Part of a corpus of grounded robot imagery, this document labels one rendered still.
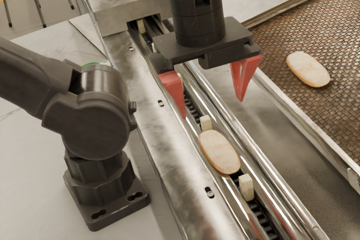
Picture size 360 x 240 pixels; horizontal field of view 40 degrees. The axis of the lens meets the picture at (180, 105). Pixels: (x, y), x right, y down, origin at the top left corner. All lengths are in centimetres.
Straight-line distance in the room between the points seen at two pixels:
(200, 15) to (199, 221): 22
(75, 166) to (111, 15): 46
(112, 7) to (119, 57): 13
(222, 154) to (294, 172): 10
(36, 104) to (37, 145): 26
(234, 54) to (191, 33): 5
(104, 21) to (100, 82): 44
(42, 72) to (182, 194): 21
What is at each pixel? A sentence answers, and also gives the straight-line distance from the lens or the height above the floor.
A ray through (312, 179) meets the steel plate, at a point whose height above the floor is 82.
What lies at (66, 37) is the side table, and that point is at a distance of 119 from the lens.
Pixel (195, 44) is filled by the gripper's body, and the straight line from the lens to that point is 54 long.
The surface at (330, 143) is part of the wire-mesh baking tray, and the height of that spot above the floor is 89.
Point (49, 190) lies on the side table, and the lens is 72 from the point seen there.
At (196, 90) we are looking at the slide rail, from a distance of 79.
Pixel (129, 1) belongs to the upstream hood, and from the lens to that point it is 102.
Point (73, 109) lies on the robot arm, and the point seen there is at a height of 99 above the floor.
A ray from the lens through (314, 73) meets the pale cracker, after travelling 69.
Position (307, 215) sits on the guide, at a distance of 55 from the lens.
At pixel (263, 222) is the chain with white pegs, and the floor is 84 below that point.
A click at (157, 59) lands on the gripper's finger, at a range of 58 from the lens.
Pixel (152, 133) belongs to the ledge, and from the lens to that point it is 69.
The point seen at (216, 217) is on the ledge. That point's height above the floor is 86.
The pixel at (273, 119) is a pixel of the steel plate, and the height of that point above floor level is 82.
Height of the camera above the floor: 126
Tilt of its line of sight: 32 degrees down
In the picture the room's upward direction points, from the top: 12 degrees counter-clockwise
